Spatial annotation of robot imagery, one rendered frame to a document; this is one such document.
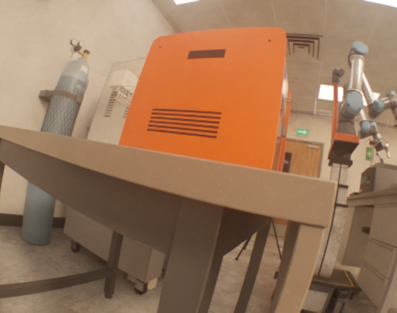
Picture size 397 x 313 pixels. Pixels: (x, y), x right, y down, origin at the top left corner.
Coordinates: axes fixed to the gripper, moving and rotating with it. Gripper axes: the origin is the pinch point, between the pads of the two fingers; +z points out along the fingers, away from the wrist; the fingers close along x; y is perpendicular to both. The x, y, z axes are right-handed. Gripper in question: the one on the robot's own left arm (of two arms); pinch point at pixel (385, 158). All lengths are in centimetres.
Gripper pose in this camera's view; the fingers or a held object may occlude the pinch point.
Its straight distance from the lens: 200.0
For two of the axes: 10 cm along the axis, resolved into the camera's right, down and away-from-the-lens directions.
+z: 1.2, 9.2, -3.8
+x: 3.0, 3.3, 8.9
